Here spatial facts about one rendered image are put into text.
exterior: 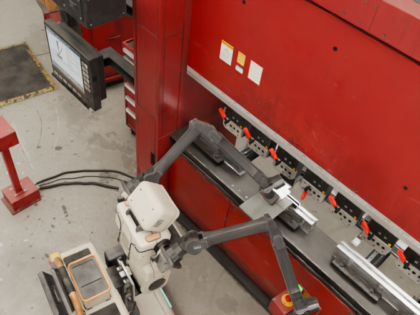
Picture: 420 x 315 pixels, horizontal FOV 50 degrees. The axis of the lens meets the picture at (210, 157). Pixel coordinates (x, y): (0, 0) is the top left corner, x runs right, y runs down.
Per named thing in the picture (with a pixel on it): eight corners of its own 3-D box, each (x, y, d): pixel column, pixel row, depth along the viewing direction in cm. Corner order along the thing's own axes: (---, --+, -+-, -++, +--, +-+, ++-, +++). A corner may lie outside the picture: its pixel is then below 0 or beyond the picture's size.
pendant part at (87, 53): (52, 72, 279) (42, 20, 252) (69, 65, 285) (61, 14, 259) (94, 112, 259) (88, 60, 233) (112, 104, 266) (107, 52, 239)
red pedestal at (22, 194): (0, 199, 360) (-30, 124, 299) (29, 184, 373) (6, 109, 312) (12, 215, 351) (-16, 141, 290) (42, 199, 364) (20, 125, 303)
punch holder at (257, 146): (245, 144, 264) (250, 124, 252) (255, 138, 268) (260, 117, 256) (264, 160, 257) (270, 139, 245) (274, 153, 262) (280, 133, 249)
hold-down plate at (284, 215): (255, 199, 276) (256, 196, 273) (261, 195, 278) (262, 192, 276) (293, 232, 262) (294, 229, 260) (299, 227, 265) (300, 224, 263)
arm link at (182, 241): (175, 241, 212) (176, 247, 207) (192, 227, 210) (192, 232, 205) (189, 254, 214) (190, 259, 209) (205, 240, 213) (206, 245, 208)
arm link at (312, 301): (289, 290, 230) (295, 300, 222) (311, 284, 230) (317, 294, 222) (294, 309, 234) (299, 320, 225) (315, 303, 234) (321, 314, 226)
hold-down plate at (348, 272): (329, 264, 251) (331, 261, 249) (335, 259, 254) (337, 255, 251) (375, 304, 238) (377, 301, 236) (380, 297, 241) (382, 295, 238)
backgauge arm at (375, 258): (352, 274, 264) (360, 262, 253) (407, 216, 296) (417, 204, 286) (363, 284, 260) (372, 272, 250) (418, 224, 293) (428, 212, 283)
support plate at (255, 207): (238, 207, 256) (239, 205, 256) (269, 184, 270) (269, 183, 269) (262, 228, 248) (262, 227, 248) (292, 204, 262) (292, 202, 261)
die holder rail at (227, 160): (187, 131, 309) (189, 121, 302) (194, 127, 312) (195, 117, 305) (240, 176, 287) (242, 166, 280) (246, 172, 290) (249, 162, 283)
